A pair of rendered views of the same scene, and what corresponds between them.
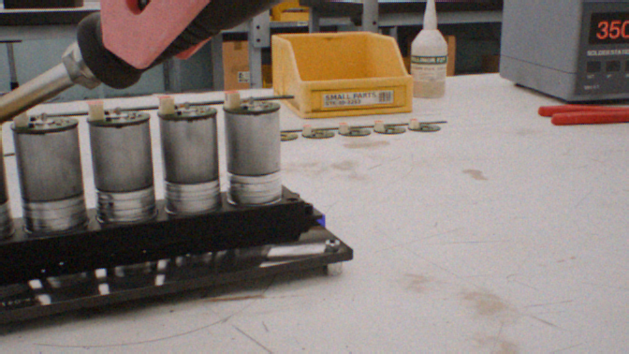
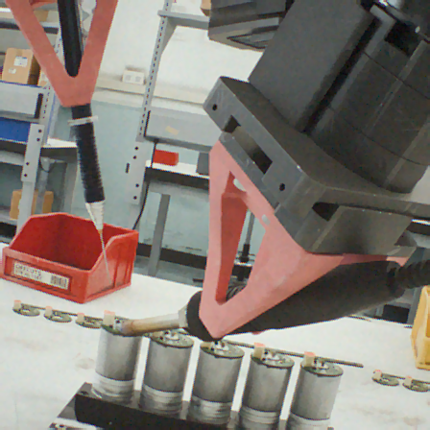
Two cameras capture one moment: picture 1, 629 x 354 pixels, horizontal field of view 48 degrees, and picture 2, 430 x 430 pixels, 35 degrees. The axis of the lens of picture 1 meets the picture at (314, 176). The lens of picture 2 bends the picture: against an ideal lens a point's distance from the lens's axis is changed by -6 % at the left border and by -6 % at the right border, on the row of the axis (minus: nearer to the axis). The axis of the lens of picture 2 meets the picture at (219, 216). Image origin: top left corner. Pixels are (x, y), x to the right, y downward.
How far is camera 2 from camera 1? 11 cm
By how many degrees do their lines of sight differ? 27
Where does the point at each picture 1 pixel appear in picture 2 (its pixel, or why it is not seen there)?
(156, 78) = not seen: hidden behind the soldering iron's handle
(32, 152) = (155, 355)
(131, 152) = (220, 376)
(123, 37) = (208, 316)
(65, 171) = (173, 374)
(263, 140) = (319, 394)
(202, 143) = (273, 385)
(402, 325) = not seen: outside the picture
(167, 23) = (232, 318)
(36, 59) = not seen: hidden behind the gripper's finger
